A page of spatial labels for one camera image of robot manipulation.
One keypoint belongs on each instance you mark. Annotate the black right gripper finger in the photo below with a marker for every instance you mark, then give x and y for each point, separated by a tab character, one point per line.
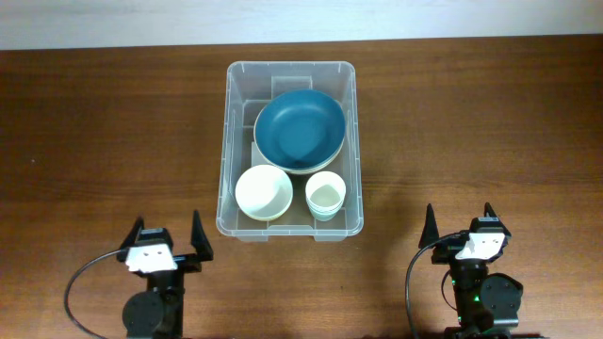
430	233
490	213

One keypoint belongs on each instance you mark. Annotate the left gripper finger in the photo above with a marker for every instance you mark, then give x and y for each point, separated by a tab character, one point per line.
199	240
133	234

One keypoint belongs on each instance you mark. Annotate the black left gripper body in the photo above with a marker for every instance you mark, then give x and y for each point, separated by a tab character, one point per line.
171	281

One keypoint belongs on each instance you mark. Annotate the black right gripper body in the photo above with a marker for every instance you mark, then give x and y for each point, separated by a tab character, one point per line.
446	252

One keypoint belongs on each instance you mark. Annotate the white small bowl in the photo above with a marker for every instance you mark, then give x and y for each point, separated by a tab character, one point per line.
264	192

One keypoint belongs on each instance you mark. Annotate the mint green cup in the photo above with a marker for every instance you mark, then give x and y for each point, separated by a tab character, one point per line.
321	214

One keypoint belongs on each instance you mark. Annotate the white cup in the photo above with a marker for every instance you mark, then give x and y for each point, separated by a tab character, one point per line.
325	191

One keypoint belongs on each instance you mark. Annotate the cream bowl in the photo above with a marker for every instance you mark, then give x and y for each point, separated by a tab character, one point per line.
262	159

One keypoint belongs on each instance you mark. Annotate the blue bowl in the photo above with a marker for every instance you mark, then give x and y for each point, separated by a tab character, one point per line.
300	128

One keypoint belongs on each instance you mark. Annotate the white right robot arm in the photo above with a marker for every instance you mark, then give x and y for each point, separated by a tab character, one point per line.
486	303

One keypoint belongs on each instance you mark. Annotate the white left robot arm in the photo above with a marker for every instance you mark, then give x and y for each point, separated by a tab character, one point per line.
158	311

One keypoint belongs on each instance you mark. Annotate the clear plastic storage bin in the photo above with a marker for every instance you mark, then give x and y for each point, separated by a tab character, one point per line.
250	86

